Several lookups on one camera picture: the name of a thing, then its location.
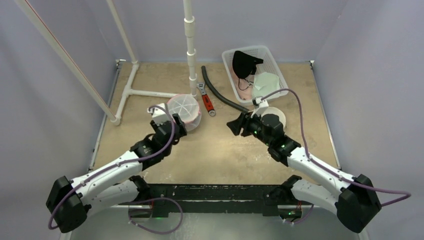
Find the pink bra in basket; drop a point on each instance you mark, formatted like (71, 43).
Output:
(242, 86)

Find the pink-rimmed mesh laundry bag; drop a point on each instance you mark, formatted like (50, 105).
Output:
(188, 109)

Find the pale green bra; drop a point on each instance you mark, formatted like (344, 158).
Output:
(264, 84)

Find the red-handled adjustable wrench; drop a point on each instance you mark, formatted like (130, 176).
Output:
(206, 100)

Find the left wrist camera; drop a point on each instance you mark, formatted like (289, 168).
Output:
(159, 113)

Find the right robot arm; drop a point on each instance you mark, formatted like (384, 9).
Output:
(351, 198)

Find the white PVC pipe frame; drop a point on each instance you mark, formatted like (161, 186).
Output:
(115, 118)

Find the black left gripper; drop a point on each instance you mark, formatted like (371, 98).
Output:
(182, 132)

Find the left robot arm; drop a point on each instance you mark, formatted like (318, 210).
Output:
(71, 201)

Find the white plastic basket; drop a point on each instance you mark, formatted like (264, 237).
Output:
(269, 65)

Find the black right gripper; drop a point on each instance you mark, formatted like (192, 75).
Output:
(246, 122)

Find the black bra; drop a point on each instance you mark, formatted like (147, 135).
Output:
(245, 65)

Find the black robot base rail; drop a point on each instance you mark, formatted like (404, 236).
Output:
(268, 200)

